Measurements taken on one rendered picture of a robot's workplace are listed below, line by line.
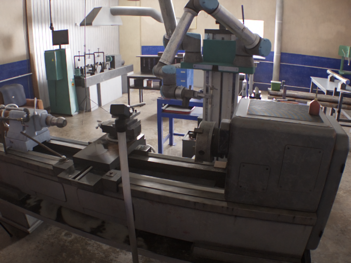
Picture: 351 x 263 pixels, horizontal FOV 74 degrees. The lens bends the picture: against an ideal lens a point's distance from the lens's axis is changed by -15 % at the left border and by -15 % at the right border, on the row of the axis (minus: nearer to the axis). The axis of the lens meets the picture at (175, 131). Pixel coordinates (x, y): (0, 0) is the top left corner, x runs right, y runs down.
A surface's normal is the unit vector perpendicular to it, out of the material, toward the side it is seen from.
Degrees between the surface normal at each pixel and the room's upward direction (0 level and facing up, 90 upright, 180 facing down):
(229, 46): 90
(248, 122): 45
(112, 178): 0
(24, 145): 90
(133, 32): 90
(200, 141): 69
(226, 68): 90
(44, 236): 0
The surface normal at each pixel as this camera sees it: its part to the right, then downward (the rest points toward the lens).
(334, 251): 0.00, -0.93
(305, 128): -0.22, -0.42
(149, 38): -0.32, 0.34
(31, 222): 0.95, 0.11
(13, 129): -0.29, -0.07
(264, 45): 0.53, 0.35
